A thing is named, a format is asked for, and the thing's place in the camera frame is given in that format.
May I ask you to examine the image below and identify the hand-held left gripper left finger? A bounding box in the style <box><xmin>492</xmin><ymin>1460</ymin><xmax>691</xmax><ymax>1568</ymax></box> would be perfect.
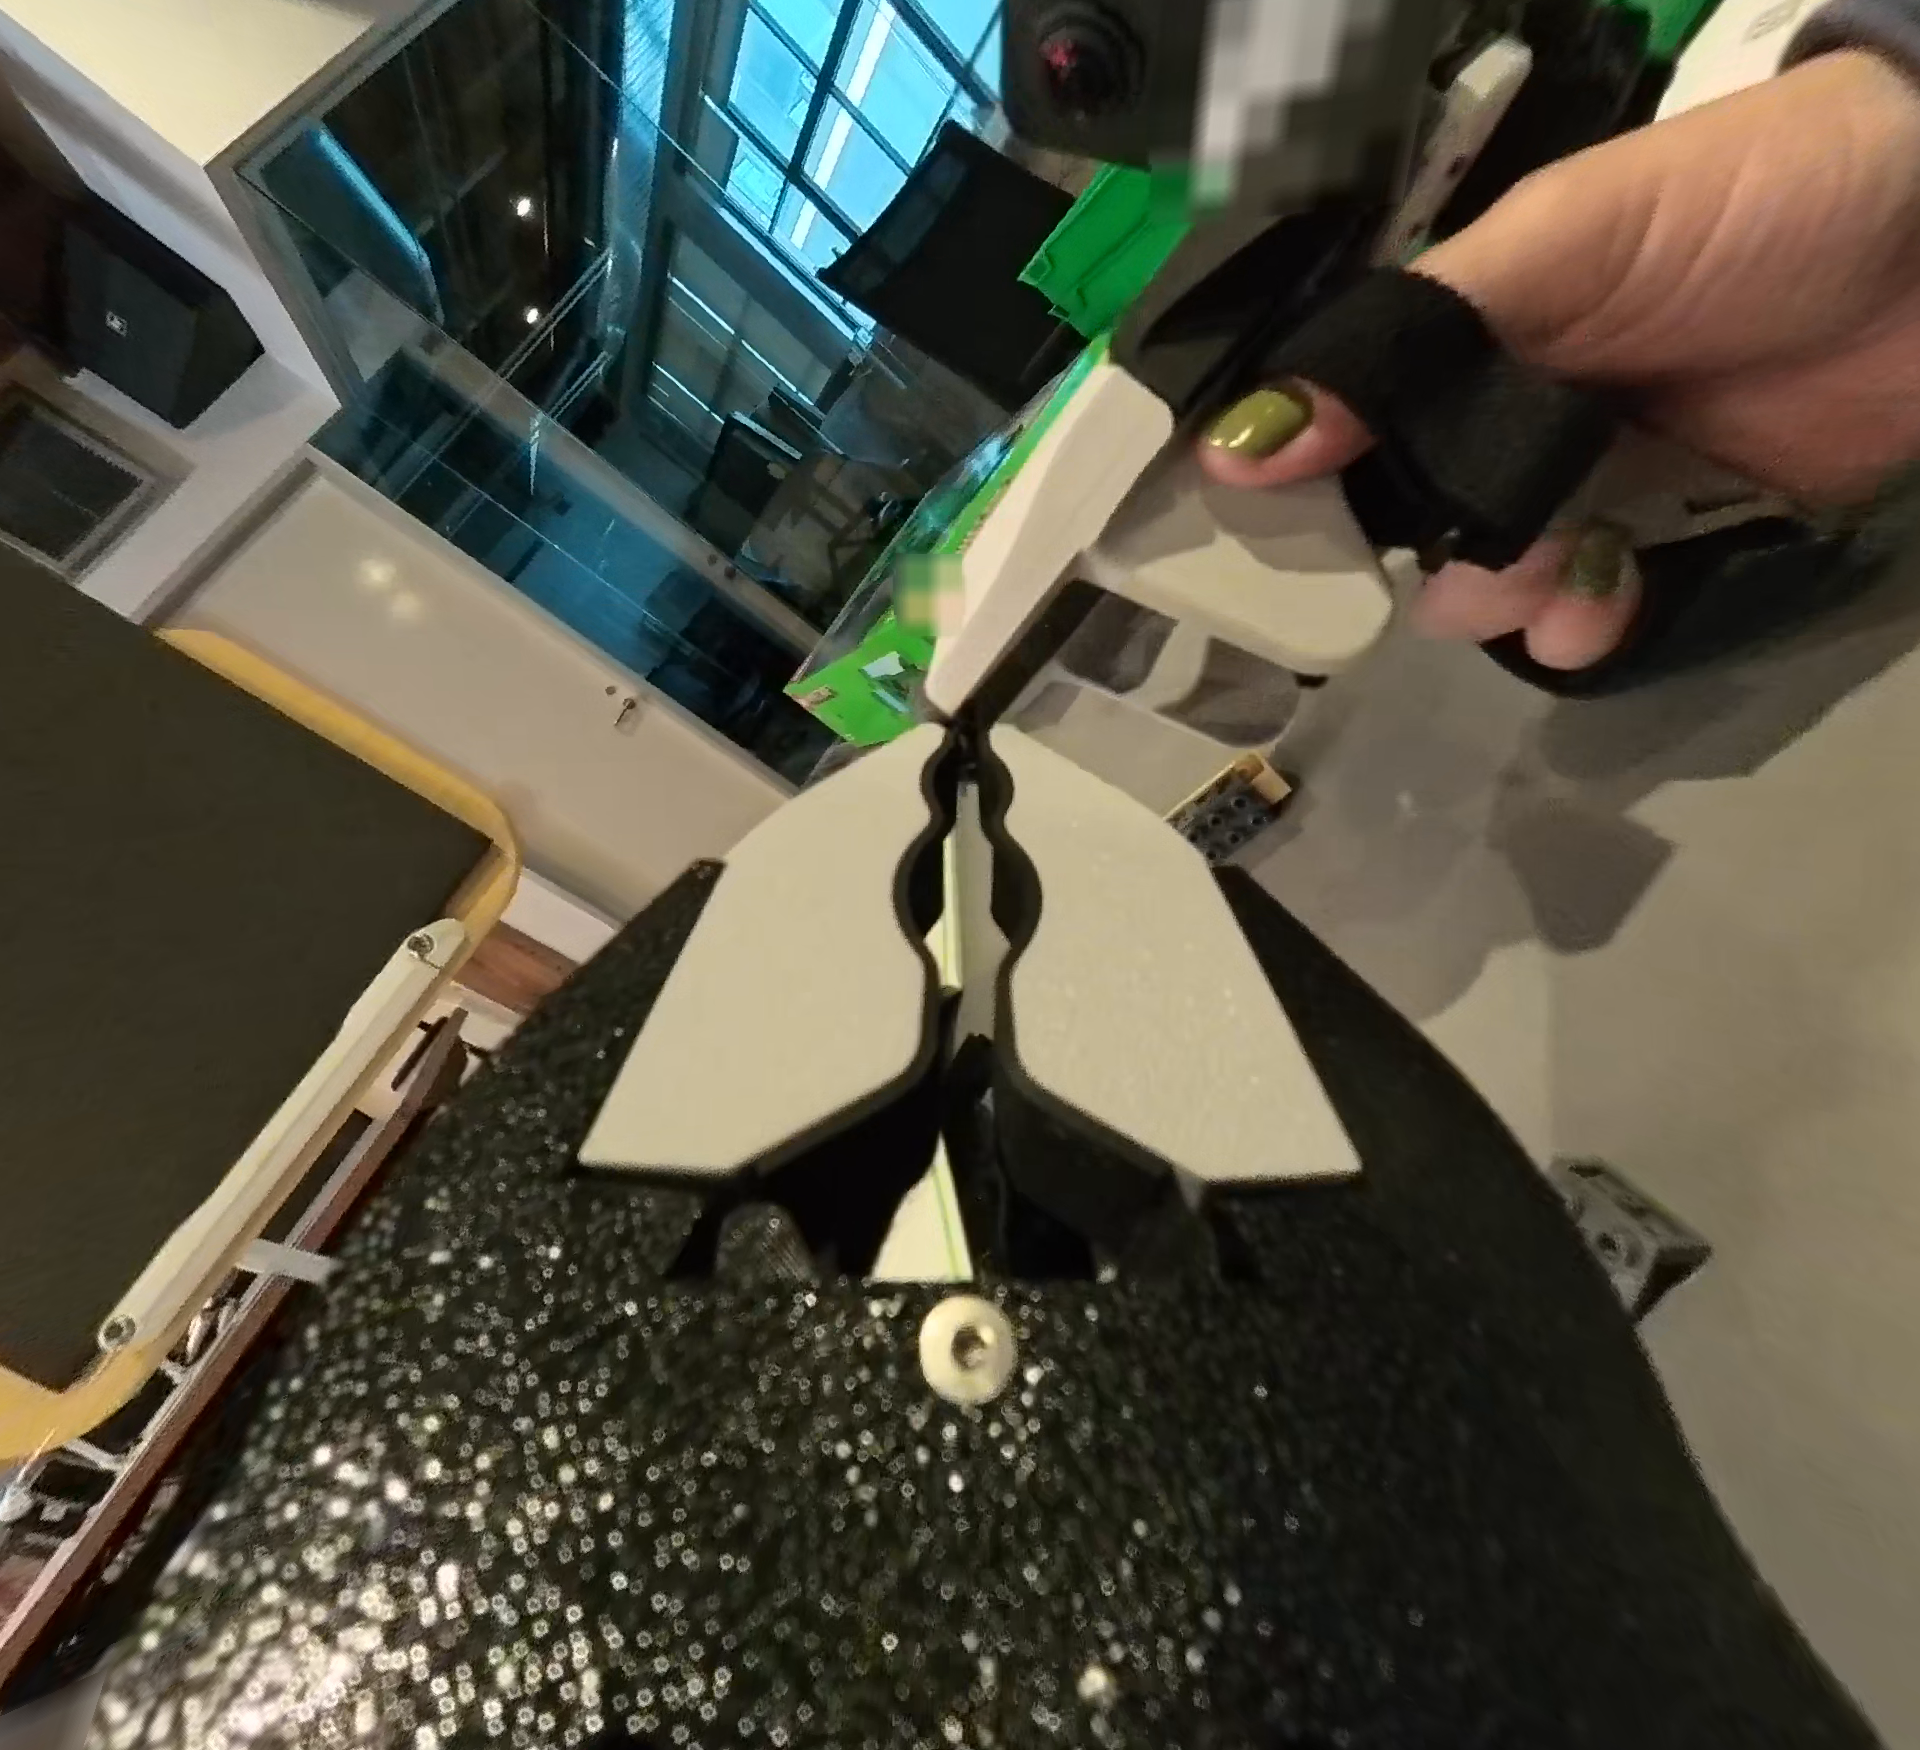
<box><xmin>577</xmin><ymin>726</ymin><xmax>961</xmax><ymax>1181</ymax></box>

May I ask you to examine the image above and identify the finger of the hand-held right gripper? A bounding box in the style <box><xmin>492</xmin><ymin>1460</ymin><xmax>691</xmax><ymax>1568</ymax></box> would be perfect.
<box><xmin>922</xmin><ymin>363</ymin><xmax>1176</xmax><ymax>720</ymax></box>

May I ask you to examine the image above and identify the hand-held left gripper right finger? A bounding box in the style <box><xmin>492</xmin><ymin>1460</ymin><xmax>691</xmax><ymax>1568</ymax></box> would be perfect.
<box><xmin>974</xmin><ymin>722</ymin><xmax>1364</xmax><ymax>1204</ymax></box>

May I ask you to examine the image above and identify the dark grey square brick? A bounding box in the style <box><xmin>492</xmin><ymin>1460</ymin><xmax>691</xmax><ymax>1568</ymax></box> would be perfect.
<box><xmin>1549</xmin><ymin>1153</ymin><xmax>1714</xmax><ymax>1320</ymax></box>

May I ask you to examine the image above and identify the grey desk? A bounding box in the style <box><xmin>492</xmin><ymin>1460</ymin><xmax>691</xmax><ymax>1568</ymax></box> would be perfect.
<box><xmin>794</xmin><ymin>0</ymin><xmax>1920</xmax><ymax>1750</ymax></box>

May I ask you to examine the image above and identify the person's right hand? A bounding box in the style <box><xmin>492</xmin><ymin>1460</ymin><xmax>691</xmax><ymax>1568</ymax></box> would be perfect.
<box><xmin>1198</xmin><ymin>52</ymin><xmax>1920</xmax><ymax>676</ymax></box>

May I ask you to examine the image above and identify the green cardboard toy box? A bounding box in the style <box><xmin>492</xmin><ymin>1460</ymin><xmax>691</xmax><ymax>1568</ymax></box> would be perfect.
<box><xmin>786</xmin><ymin>370</ymin><xmax>1084</xmax><ymax>750</ymax></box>

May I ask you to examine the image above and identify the black mesh office chair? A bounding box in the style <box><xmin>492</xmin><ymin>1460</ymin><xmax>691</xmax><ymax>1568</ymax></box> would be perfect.
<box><xmin>817</xmin><ymin>119</ymin><xmax>1084</xmax><ymax>331</ymax></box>

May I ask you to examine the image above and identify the open instruction booklet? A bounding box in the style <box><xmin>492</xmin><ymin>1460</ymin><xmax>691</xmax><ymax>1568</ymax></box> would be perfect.
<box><xmin>869</xmin><ymin>827</ymin><xmax>993</xmax><ymax>1284</ymax></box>

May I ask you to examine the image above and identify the white cabinet door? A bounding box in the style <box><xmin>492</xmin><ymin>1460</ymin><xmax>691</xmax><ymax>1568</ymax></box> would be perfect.
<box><xmin>161</xmin><ymin>458</ymin><xmax>800</xmax><ymax>915</ymax></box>

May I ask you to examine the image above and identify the square ceiling vent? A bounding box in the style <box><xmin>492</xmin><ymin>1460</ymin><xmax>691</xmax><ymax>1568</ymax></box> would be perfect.
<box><xmin>0</xmin><ymin>386</ymin><xmax>163</xmax><ymax>571</ymax></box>

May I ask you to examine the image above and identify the black speaker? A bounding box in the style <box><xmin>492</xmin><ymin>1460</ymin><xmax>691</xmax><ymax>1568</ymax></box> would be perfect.
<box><xmin>60</xmin><ymin>202</ymin><xmax>265</xmax><ymax>431</ymax></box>

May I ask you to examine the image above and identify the dark panel yellow frame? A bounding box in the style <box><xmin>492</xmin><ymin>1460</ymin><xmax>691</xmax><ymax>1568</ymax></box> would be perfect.
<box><xmin>0</xmin><ymin>535</ymin><xmax>522</xmax><ymax>1470</ymax></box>

